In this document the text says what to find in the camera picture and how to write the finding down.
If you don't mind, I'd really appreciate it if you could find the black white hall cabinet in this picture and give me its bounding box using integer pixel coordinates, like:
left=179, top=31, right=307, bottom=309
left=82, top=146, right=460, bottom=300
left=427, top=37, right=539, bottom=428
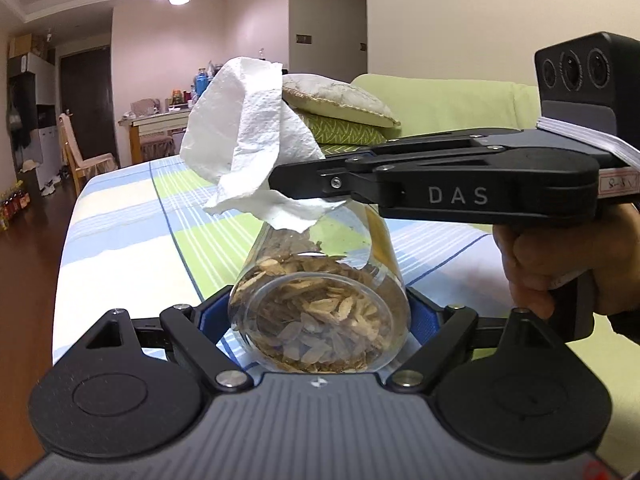
left=6, top=52, right=63, bottom=196

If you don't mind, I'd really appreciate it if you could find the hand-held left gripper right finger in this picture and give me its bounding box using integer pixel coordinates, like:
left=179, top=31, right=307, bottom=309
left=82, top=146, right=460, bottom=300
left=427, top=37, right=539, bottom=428
left=385, top=286, right=564, bottom=394

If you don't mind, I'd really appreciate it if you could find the row of drink bottles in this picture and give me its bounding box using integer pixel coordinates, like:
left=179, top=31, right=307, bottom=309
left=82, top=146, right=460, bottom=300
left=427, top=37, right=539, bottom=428
left=0, top=180, right=26, bottom=232

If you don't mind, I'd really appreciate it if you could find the green chevron cushion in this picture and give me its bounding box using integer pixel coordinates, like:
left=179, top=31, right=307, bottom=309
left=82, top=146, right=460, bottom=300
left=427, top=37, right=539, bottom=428
left=320, top=142, right=376, bottom=158
left=300, top=112, right=388, bottom=146

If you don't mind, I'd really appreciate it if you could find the cream cushion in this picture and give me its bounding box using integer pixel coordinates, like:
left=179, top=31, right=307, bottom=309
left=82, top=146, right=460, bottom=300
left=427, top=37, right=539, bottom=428
left=281, top=73, right=402, bottom=128

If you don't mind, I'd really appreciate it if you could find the blue green checked tablecloth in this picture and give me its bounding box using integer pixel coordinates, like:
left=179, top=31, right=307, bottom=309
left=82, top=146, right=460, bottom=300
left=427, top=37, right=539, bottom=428
left=52, top=152, right=516, bottom=366

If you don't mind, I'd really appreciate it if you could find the glass jar with dried slices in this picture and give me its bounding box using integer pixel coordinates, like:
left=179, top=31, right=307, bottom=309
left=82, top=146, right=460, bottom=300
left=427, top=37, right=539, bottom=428
left=227, top=194, right=412, bottom=375

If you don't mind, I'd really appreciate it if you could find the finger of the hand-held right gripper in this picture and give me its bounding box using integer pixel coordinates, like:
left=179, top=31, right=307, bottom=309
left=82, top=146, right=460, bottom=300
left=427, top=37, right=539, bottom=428
left=320, top=134, right=506, bottom=167
left=268, top=156, right=406, bottom=207

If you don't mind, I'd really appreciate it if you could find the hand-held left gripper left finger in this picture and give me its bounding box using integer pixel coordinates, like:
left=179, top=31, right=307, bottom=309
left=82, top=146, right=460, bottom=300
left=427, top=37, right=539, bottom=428
left=80, top=290, right=253, bottom=392

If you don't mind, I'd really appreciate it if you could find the person's right hand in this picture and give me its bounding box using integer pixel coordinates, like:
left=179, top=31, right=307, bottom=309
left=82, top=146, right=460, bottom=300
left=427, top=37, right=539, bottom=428
left=492, top=202, right=623, bottom=321

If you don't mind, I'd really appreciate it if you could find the wooden chair with beige cover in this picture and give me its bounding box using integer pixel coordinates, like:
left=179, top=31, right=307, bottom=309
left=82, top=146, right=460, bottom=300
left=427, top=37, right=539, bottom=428
left=57, top=112, right=121, bottom=196

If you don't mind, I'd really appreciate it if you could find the chair with brown cover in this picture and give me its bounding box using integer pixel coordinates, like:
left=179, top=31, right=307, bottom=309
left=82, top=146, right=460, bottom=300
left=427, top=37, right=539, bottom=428
left=131, top=99, right=176, bottom=161

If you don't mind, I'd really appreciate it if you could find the wooden dining table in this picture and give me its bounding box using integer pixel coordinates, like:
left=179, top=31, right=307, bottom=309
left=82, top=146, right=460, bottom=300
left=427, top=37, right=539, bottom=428
left=118, top=110, right=191, bottom=166

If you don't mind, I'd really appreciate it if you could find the grey hanging bag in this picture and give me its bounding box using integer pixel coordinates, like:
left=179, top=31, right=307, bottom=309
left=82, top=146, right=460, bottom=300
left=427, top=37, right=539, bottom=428
left=7, top=100, right=26, bottom=137

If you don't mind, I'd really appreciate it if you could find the white paper towel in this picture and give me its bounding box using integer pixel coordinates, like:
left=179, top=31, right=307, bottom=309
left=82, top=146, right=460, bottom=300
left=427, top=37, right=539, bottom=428
left=179, top=56, right=348, bottom=233

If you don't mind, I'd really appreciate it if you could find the dark brown door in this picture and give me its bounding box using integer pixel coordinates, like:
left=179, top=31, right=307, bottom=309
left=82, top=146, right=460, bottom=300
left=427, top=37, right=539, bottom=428
left=60, top=45, right=118, bottom=166

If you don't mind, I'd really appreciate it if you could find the person's right forearm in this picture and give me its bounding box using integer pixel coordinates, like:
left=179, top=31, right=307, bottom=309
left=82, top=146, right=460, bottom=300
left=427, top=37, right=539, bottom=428
left=594, top=202, right=640, bottom=347

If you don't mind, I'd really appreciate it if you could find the green covered sofa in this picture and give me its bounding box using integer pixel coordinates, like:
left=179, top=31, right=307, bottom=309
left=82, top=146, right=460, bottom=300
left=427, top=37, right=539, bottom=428
left=320, top=72, right=640, bottom=471

